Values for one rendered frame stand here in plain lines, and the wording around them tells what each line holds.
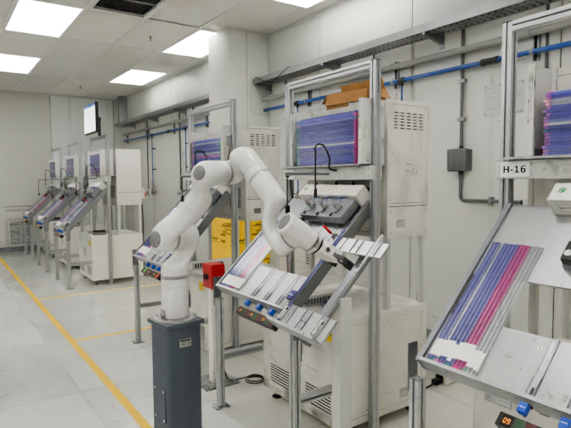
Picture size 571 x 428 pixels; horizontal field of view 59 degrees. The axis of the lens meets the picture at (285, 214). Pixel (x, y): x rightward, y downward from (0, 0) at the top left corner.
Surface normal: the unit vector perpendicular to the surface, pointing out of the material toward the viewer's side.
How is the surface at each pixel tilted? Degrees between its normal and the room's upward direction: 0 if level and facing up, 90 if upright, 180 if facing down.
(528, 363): 44
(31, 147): 90
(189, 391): 90
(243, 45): 90
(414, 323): 90
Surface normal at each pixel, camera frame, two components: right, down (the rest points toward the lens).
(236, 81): 0.57, 0.05
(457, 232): -0.82, 0.04
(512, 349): -0.58, -0.68
